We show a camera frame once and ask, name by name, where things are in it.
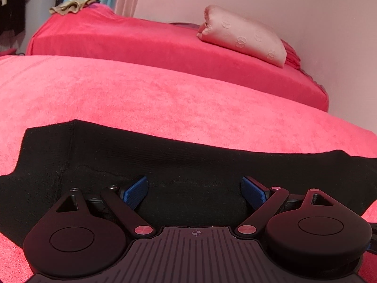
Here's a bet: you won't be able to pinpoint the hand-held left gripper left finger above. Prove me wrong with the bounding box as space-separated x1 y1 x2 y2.
54 176 156 238

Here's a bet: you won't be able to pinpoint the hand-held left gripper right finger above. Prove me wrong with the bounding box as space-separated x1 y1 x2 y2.
235 176 339 238

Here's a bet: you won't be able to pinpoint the black pants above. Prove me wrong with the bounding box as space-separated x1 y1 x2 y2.
0 119 377 244

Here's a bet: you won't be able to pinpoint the pink fleece blanket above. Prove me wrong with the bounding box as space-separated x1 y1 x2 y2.
0 54 377 283

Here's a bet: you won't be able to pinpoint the folded red cloth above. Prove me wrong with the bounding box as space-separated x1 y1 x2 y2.
280 39 310 79

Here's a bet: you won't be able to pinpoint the red covered bed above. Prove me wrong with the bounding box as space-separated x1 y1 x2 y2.
26 4 330 113

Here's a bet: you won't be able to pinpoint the pink patterned pillow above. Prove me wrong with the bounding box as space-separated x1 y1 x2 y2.
197 5 287 68

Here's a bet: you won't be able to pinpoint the beige crumpled cloth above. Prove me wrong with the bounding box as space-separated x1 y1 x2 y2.
49 0 101 15

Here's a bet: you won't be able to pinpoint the hanging dark clothes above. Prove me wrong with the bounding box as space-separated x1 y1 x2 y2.
0 0 32 37

